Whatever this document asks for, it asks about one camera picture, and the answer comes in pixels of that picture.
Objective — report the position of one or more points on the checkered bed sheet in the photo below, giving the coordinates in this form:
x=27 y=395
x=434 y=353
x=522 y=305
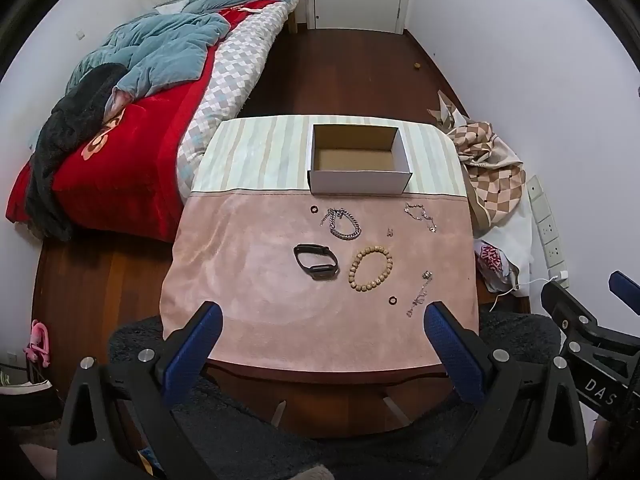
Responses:
x=238 y=63

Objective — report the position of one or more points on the pink and striped table cloth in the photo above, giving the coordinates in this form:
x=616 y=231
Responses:
x=322 y=283

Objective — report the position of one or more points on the white cardboard box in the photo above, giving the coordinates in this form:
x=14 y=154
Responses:
x=360 y=160

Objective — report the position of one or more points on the brown checkered cloth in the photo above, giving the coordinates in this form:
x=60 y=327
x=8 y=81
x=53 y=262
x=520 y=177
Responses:
x=493 y=175

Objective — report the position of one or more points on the black smart band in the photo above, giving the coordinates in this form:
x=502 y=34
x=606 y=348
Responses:
x=317 y=261

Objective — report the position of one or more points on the pink slipper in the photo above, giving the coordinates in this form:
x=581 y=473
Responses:
x=38 y=348

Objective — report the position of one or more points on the blue quilted comforter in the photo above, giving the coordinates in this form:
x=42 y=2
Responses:
x=160 y=50

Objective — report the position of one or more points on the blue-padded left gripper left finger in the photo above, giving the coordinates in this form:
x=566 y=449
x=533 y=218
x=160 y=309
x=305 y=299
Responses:
x=107 y=404

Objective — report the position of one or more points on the white power strip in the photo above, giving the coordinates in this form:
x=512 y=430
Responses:
x=548 y=232

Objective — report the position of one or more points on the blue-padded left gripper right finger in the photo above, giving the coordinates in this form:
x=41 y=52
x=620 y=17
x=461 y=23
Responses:
x=527 y=422

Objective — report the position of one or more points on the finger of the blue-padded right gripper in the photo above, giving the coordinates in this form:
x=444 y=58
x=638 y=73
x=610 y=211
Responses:
x=565 y=304
x=625 y=289

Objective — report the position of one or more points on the red blanket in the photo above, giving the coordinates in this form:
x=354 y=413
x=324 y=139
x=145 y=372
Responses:
x=124 y=178

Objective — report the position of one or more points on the black fuzzy blanket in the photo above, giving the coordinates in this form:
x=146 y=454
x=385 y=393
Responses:
x=74 y=120

